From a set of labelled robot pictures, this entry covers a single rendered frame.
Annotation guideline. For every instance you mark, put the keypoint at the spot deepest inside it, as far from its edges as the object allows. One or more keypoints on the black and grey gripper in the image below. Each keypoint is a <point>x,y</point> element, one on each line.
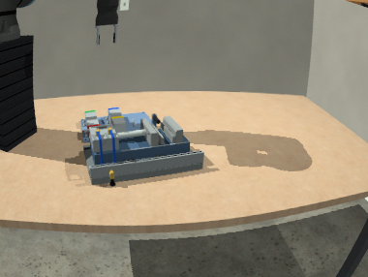
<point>107,15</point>

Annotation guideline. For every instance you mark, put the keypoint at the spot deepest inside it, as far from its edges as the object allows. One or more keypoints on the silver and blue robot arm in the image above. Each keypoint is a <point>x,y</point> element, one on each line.
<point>9,29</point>

